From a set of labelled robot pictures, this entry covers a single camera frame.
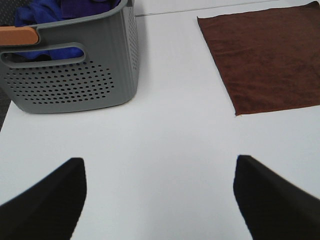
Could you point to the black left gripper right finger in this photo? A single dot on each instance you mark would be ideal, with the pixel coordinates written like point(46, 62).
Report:
point(272, 207)

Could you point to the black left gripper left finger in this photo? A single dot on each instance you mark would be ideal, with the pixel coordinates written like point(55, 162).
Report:
point(50, 209)

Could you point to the brown towel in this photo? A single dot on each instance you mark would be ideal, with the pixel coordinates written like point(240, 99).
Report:
point(268, 60)

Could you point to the grey perforated plastic basket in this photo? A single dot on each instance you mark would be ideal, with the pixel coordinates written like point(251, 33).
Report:
point(105, 76)

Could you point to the blue towel in basket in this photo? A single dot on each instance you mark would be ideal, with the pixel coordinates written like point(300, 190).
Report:
point(40, 12)

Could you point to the purple towel in basket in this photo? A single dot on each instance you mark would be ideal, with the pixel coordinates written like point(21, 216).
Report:
point(71, 9)

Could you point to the orange basket handle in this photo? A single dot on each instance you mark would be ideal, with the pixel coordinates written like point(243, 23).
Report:
point(15, 36)

